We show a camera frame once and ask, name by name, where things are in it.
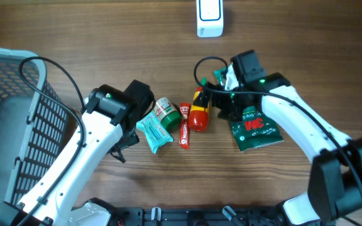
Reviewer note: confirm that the red chili sauce bottle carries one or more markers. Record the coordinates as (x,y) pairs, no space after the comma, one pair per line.
(199,116)

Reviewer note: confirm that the teal tissue pack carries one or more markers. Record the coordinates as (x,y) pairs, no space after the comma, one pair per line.
(156,135)

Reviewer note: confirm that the green 3M gloves package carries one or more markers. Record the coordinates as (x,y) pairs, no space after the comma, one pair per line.
(255,130)

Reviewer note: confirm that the green lid spice jar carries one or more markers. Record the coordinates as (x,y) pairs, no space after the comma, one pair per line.
(167,114)

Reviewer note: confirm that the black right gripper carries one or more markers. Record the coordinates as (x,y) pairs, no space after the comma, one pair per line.
(236,113)

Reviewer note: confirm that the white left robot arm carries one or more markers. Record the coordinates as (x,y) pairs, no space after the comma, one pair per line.
(108,122)

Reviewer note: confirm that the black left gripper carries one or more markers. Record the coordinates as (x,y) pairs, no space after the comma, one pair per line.
(134,139)

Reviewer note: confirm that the black mesh shopping basket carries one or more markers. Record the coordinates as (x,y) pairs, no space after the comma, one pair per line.
(32,128)

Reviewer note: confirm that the red coffee stick sachet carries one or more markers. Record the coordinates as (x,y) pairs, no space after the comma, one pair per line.
(184,126)

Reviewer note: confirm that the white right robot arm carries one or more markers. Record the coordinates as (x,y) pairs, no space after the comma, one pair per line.
(335,183)

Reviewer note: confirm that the white barcode scanner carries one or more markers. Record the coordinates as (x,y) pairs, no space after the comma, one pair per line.
(210,18)

